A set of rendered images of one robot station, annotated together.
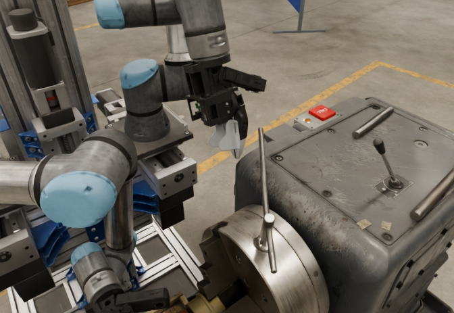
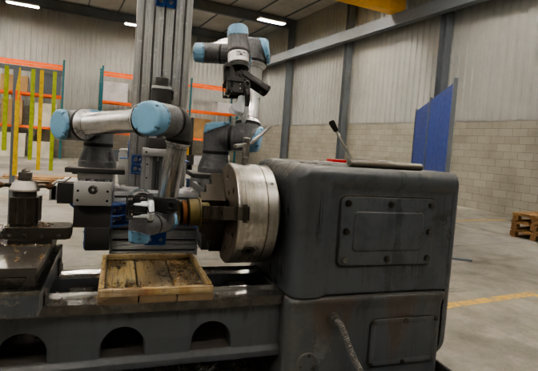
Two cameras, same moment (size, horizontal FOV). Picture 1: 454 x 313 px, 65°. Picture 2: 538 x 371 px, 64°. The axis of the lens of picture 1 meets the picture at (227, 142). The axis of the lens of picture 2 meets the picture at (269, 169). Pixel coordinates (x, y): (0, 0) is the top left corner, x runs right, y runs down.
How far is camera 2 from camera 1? 1.13 m
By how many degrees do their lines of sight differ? 37
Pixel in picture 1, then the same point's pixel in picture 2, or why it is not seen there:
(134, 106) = (206, 145)
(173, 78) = (236, 130)
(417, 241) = (343, 170)
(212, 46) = (237, 54)
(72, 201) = (147, 111)
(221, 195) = not seen: hidden behind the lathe
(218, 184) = not seen: hidden behind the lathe
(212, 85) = (235, 76)
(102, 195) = (162, 111)
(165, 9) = (225, 50)
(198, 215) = not seen: hidden behind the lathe
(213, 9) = (241, 40)
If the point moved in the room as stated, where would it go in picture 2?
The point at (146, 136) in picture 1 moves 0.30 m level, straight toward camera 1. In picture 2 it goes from (210, 167) to (195, 171)
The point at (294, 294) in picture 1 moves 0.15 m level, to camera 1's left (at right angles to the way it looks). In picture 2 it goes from (250, 184) to (204, 179)
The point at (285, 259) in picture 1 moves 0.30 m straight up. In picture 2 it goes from (253, 170) to (260, 71)
